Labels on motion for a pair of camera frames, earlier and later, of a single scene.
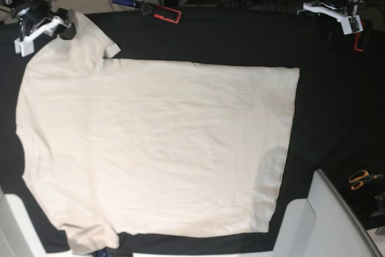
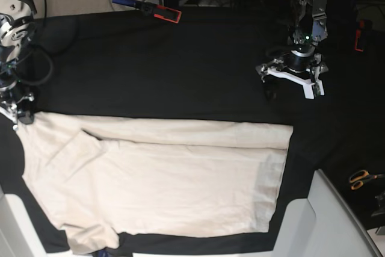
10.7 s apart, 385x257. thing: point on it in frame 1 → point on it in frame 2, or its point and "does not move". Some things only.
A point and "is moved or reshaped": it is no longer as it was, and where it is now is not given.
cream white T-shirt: (150, 148) is moved or reshaped
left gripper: (37, 9) → (14, 99)
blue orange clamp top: (159, 12) does not move
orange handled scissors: (359, 177) does not move
